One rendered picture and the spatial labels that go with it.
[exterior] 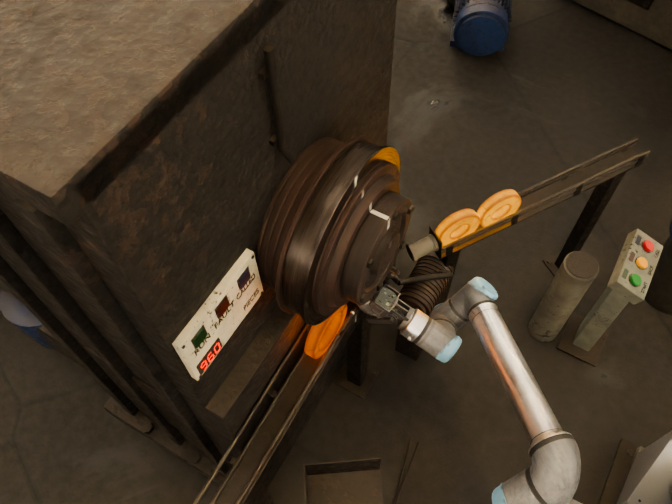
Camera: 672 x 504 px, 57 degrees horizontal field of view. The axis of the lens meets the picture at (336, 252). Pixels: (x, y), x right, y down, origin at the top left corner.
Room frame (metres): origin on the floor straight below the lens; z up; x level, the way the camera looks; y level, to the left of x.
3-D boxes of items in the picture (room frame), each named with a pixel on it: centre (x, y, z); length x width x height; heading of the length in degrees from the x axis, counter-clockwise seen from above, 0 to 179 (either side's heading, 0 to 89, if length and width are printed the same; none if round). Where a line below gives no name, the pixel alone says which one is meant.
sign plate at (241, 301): (0.62, 0.25, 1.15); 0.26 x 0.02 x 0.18; 148
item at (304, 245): (0.85, -0.02, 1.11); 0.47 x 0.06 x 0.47; 148
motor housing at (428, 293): (1.06, -0.31, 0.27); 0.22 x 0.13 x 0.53; 148
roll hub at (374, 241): (0.80, -0.10, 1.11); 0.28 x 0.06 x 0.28; 148
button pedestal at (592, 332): (1.03, -1.00, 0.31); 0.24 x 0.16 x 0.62; 148
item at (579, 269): (1.08, -0.85, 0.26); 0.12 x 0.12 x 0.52
